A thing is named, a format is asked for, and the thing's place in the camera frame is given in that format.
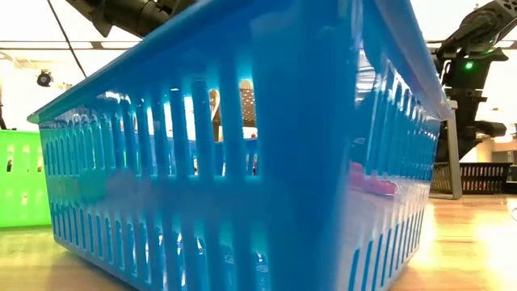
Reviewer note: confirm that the blue plastic basket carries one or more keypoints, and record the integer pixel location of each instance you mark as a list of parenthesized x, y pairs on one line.
[(282, 182)]

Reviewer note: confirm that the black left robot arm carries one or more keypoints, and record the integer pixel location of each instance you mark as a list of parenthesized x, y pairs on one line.
[(133, 16)]

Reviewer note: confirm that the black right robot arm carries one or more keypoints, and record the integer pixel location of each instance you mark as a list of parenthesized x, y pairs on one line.
[(480, 28)]

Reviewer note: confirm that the black plastic basket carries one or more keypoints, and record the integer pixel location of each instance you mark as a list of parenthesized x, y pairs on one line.
[(484, 178)]

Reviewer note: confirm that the black round ceiling fixture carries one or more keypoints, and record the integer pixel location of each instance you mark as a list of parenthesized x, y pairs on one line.
[(44, 78)]

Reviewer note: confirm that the green plastic basket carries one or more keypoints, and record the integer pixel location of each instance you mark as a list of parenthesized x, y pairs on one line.
[(24, 182)]

